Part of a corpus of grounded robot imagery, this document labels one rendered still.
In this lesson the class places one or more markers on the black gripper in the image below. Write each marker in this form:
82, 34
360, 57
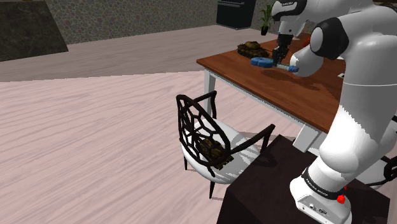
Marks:
284, 41

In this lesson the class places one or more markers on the blue round-headed tool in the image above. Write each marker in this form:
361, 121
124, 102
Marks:
261, 62

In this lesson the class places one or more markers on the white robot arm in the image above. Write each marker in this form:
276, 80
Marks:
366, 93

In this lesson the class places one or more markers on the potted green plant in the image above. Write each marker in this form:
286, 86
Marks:
265, 18

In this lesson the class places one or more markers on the olive toy tank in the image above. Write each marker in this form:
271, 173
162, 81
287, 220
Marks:
213, 150
250, 48

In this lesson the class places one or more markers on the wooden table with white legs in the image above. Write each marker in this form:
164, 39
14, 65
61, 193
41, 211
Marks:
297, 93

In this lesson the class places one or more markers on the dark cabinet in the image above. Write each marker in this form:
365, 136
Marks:
235, 14

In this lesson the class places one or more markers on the dark robot stand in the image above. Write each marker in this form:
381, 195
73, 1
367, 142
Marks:
260, 192

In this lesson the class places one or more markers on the dark marbled counter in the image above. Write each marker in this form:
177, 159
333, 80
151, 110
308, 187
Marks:
28, 28

